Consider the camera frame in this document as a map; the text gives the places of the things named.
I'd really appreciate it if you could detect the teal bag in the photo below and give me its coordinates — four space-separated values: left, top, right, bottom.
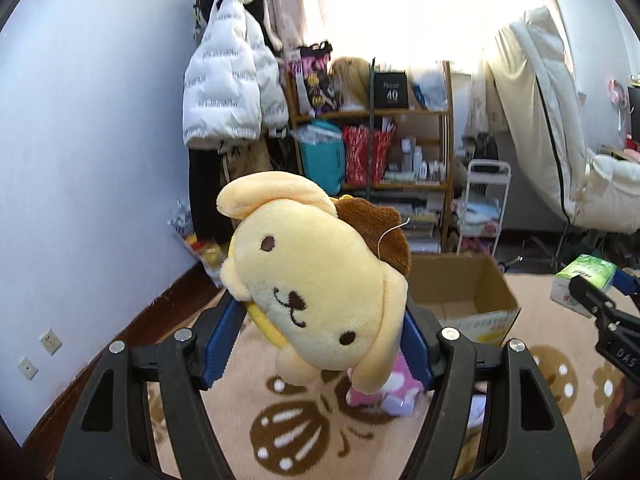
293 119 346 196

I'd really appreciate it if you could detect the yellow dog plush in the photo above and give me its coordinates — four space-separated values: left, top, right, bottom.
217 171 411 393

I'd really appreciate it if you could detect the wooden shelf unit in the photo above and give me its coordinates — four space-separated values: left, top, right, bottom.
285 58 454 252

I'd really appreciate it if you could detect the open cardboard box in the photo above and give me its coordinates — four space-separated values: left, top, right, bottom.
408 254 521 346

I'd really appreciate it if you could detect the black box with 40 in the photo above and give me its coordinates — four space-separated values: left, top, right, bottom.
373 72 409 110

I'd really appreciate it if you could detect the green tissue pack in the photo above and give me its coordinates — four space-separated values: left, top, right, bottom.
549 252 618 319

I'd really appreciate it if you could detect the red patterned gift bag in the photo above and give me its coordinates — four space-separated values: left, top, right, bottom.
343 124 396 185

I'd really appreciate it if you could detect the white wall socket upper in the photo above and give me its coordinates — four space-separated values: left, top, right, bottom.
39 328 62 356

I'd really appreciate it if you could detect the white rolling cart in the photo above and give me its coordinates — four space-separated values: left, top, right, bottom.
454 159 512 257

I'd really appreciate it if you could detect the cream reclining chair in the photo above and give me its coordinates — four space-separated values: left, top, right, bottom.
487 6 639 234

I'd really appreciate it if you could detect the white wall socket lower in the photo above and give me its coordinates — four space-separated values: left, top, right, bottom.
17 356 38 380

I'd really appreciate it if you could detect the white wall socket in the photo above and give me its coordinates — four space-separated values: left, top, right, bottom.
39 328 62 356
17 356 38 380

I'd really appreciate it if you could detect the pink cat paw plush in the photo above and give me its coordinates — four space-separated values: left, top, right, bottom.
346 352 424 417

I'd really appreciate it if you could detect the white puffer jacket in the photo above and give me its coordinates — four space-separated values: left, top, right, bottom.
182 0 288 152

